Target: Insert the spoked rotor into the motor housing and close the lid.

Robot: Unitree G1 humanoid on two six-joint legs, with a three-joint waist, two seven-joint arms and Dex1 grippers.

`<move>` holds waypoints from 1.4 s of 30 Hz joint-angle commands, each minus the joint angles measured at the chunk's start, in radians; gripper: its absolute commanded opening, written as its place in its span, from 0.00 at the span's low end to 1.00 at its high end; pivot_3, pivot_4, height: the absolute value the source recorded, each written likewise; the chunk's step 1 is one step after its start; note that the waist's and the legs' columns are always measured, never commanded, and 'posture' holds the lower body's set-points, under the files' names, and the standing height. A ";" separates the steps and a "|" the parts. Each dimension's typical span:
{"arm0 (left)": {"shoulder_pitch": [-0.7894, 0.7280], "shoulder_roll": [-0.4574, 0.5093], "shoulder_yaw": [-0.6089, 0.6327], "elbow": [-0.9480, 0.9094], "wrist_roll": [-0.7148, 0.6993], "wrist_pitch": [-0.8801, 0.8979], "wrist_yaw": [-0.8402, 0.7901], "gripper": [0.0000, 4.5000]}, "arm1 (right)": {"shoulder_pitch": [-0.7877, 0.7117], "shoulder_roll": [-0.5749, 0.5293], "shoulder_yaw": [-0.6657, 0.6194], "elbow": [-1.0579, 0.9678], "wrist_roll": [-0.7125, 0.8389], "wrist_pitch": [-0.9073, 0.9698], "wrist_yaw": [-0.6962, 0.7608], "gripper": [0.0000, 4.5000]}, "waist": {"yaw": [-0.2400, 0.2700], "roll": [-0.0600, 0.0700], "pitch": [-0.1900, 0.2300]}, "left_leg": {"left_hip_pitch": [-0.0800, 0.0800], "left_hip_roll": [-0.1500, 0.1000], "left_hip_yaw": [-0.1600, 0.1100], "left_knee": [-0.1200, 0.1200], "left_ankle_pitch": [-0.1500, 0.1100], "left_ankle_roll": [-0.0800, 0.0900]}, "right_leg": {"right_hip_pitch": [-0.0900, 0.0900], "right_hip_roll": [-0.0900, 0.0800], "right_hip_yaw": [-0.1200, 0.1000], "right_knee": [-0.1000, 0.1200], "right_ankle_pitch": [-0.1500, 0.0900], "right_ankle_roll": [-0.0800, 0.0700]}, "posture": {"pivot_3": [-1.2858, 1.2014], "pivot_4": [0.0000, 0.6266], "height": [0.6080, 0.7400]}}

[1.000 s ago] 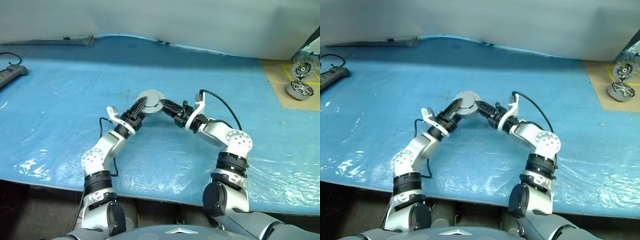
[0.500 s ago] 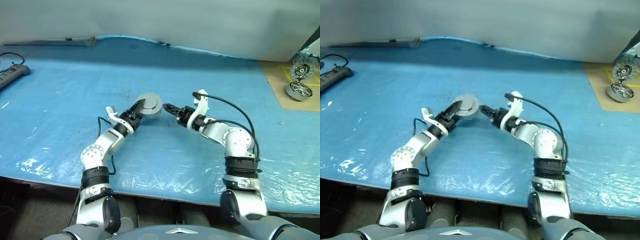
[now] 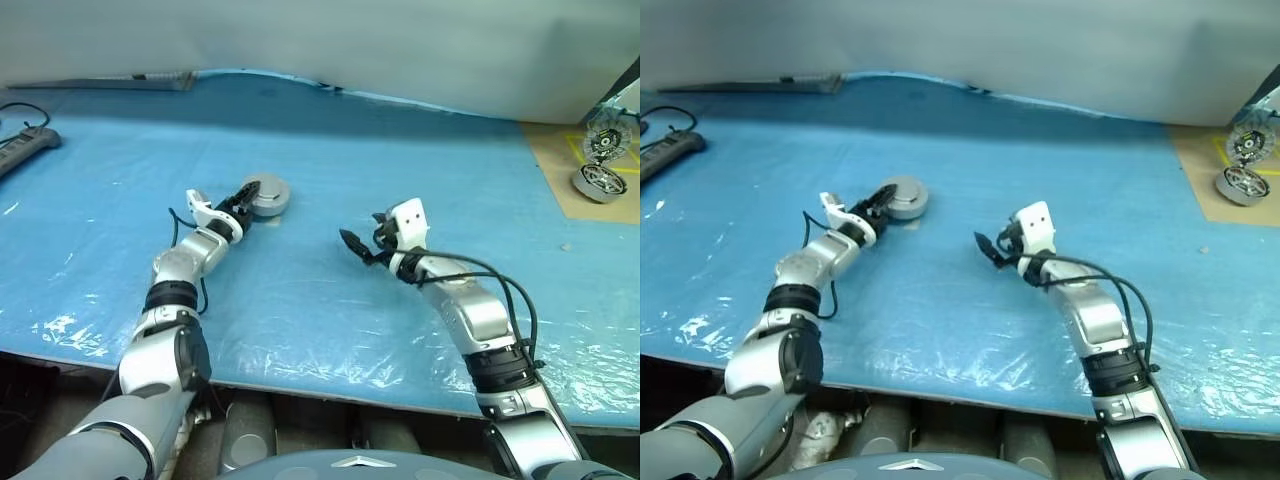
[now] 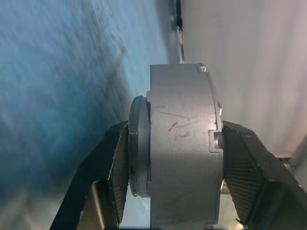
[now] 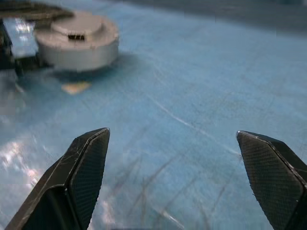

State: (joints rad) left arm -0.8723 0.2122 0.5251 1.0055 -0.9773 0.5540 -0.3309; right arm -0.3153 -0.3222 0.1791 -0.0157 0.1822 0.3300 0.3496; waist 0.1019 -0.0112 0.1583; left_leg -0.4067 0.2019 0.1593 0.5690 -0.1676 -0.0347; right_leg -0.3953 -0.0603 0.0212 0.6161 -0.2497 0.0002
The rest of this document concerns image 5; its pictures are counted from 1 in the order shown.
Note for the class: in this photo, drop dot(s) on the blue plastic table mat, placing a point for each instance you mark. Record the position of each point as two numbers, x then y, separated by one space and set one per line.
180 83

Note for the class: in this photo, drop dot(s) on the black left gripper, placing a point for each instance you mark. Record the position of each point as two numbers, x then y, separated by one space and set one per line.
6 48

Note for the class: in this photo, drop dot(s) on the grey motor housing copper windings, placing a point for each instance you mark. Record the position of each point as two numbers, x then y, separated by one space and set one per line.
79 58

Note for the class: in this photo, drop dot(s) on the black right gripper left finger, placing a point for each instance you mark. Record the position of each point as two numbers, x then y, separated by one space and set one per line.
72 182

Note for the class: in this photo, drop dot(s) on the small tan scrap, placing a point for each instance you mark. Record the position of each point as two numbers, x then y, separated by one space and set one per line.
75 87

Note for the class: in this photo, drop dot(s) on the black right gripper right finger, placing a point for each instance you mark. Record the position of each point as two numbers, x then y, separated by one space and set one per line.
275 175

